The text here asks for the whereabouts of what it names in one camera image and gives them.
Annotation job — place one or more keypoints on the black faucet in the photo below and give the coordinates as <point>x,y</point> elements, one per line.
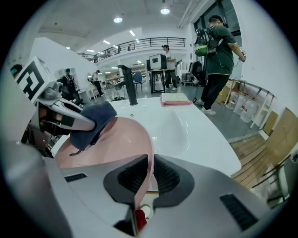
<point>129,86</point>

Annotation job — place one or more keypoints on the green black backpack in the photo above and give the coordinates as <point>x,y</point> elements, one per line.
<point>202,44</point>

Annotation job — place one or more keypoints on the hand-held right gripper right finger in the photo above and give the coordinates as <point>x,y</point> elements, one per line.
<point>198,209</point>

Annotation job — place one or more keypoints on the round ceiling light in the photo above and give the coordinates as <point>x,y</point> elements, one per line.
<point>165,11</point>
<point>118,19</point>

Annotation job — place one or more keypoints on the pink folded cloth stack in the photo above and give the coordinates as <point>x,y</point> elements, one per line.
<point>174,98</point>

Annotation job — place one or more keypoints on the black box-shaped machine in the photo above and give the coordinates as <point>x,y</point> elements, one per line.
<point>156,61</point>

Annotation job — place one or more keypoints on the black balcony railing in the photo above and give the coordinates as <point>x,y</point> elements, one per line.
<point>151,43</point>

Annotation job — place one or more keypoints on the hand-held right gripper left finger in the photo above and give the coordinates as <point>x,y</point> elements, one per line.
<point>97,202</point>

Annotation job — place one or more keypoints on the grey chair with black frame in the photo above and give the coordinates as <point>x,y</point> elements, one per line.
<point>289,174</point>

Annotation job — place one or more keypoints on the black-legged table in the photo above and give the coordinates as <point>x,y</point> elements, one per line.
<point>158,72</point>

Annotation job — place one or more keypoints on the person's left hand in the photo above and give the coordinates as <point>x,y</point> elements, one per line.
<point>50,115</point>

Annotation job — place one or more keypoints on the clear water jug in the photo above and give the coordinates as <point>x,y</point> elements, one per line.
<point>238,103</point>
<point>248,110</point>

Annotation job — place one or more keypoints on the white metal rack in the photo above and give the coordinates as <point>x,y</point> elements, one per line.
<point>260,88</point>

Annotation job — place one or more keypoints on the dark blue cloth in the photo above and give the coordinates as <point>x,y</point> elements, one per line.
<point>97,118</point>

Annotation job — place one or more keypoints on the big pink plate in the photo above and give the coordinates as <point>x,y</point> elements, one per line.
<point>121,144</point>

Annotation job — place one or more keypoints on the large cardboard sheet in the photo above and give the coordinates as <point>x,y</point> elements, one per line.
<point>285,130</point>

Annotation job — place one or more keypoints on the small cardboard box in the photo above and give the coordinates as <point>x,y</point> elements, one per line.
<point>271,123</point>

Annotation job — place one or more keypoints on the black bag on stand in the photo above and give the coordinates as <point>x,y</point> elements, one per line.
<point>198,72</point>

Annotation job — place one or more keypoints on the labelled cardboard box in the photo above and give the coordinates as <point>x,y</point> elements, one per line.
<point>224,95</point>

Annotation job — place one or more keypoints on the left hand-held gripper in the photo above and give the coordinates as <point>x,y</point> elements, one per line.
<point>35,79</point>

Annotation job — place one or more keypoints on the blue chair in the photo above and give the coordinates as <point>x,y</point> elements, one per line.
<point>137,77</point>

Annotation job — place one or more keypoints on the wooden slat deck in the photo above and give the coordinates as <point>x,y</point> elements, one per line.
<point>251,158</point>

